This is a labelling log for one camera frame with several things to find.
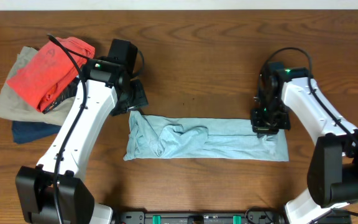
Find light blue t-shirt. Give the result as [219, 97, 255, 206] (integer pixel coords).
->
[124, 111, 289, 162]

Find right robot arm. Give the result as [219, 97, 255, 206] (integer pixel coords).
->
[251, 63, 358, 223]

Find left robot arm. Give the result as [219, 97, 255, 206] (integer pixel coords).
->
[16, 58, 147, 223]

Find folded black printed garment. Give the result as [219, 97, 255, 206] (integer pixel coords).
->
[42, 77, 80, 114]

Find folded red-orange shirt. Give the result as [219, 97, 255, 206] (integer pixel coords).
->
[7, 42, 78, 112]

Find folded navy blue garment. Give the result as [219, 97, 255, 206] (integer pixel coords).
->
[12, 121, 61, 144]

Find folded beige shirt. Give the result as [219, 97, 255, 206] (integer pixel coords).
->
[0, 47, 75, 126]

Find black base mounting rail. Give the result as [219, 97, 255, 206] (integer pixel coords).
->
[113, 210, 352, 224]

